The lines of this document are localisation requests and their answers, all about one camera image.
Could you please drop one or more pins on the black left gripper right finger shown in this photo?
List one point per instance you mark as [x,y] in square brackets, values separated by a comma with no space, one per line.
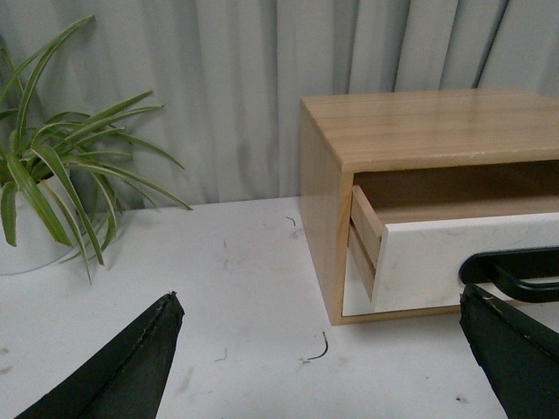
[518,355]

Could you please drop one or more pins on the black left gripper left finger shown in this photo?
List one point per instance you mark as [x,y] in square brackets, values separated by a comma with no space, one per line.
[127,377]

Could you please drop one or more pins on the white marble front drawer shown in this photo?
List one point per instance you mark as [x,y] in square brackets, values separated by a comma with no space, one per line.
[406,255]

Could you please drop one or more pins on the light wooden drawer cabinet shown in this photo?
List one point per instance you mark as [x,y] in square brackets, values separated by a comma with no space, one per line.
[444,146]

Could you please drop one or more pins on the white plant pot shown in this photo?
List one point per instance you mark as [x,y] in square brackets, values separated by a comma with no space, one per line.
[35,246]

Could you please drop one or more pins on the green spider plant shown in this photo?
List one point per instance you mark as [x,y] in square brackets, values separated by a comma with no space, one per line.
[73,147]

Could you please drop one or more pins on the grey pleated curtain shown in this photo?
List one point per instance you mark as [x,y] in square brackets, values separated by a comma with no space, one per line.
[228,76]

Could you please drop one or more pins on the black drawer handle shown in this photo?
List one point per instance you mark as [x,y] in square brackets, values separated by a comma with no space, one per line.
[513,272]

